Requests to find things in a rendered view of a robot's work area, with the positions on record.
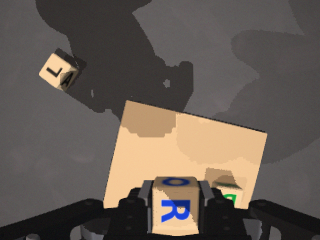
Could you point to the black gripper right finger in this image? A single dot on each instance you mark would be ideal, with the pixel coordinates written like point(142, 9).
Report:
point(225, 222)

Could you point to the beige mat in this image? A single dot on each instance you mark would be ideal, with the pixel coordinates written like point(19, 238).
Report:
point(153, 141)

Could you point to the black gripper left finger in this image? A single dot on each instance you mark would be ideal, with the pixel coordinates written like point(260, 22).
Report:
point(128, 221)

